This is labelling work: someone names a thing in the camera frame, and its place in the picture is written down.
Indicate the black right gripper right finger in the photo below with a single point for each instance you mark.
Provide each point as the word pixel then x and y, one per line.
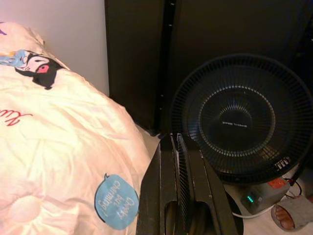
pixel 203 200

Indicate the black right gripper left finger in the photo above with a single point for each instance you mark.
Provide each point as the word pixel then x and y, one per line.
pixel 159 191

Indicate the grey power station orange label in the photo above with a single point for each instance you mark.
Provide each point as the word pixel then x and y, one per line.
pixel 264 195

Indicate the black floor fan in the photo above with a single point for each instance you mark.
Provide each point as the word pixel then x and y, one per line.
pixel 234 117

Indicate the grey slipper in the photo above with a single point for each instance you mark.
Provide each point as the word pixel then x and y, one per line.
pixel 300 210

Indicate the cream cartoon print blanket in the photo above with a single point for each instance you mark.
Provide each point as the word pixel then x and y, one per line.
pixel 61 134

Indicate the black wardrobe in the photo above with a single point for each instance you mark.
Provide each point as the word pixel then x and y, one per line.
pixel 195 36

